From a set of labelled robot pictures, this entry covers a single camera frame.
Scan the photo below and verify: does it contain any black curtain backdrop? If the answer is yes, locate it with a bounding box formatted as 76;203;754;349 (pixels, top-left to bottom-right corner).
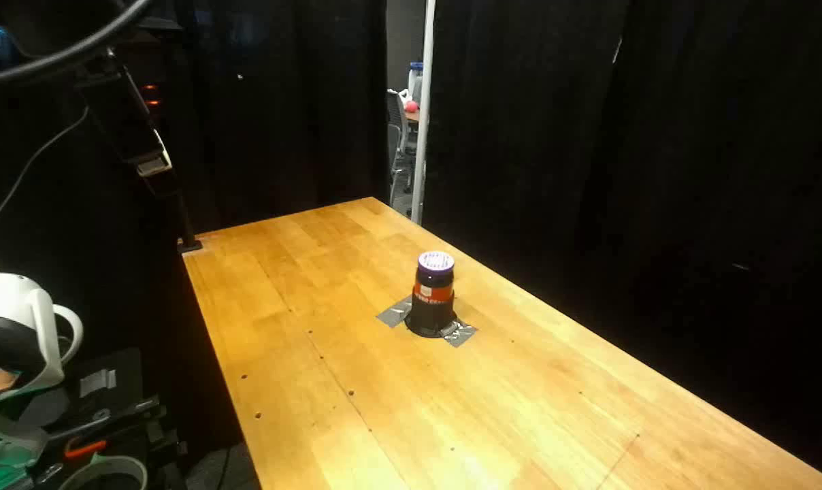
0;0;822;485

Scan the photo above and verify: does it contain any white vertical pole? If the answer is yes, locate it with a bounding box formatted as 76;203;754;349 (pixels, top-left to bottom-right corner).
411;0;438;225

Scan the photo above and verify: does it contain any black equipment case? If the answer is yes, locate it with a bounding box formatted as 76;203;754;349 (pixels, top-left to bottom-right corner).
34;349;188;490

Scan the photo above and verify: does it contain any dark jar with purple lid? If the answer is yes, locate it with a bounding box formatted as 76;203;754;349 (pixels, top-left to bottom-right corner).
407;250;456;338

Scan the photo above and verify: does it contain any grey duct tape strip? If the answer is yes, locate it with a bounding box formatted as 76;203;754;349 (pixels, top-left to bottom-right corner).
380;296;478;349

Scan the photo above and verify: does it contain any black cable overhead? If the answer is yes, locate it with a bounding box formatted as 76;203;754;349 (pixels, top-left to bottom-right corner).
0;0;155;86

